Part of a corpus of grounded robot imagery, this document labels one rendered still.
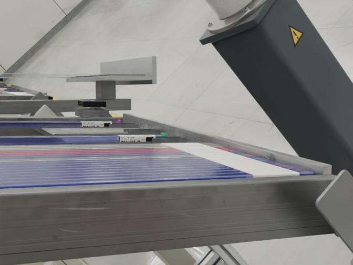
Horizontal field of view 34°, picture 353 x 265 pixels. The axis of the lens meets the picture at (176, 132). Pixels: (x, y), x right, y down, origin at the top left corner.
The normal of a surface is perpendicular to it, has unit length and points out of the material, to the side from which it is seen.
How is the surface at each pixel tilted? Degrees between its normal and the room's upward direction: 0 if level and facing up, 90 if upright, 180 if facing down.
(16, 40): 90
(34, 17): 90
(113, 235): 90
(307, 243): 0
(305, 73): 90
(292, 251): 0
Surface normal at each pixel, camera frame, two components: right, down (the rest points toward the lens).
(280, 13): 0.62, -0.13
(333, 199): 0.42, 0.11
